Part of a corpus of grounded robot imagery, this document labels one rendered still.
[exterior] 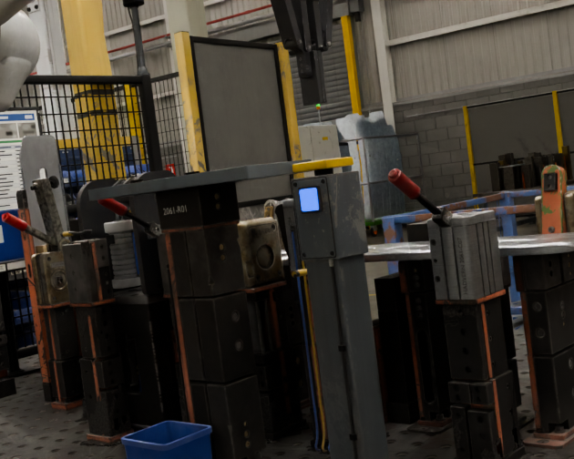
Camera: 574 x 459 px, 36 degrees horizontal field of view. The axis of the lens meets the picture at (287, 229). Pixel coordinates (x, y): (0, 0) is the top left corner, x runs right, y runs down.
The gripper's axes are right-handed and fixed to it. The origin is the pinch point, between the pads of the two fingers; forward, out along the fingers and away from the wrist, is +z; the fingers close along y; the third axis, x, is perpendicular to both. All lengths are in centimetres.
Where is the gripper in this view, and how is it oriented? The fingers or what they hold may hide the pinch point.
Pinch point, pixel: (312, 78)
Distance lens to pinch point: 119.0
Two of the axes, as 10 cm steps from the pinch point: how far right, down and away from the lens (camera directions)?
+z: 1.3, 9.9, 0.5
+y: 6.6, -1.2, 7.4
